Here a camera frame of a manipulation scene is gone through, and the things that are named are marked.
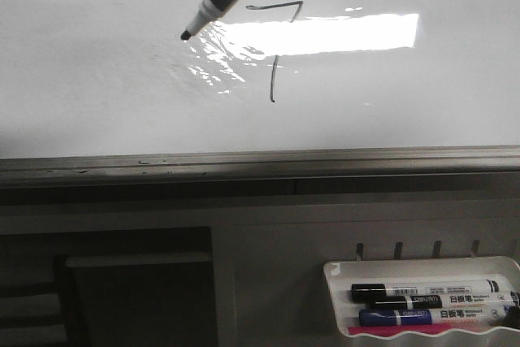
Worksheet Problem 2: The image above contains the white whiteboard with aluminium frame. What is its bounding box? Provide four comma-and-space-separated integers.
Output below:
1, 0, 519, 187

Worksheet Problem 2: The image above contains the pink eraser strip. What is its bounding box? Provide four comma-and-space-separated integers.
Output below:
347, 324, 491, 339

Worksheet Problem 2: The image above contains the blue capped whiteboard marker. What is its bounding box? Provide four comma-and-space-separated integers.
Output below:
358, 306, 511, 327

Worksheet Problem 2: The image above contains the black capped whiteboard marker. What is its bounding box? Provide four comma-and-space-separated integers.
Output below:
350, 275, 513, 303

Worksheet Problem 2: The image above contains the dark chair back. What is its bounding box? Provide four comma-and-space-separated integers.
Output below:
1, 227, 218, 346

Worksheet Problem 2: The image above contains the white plastic marker tray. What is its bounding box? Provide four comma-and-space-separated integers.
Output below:
322, 256, 519, 346

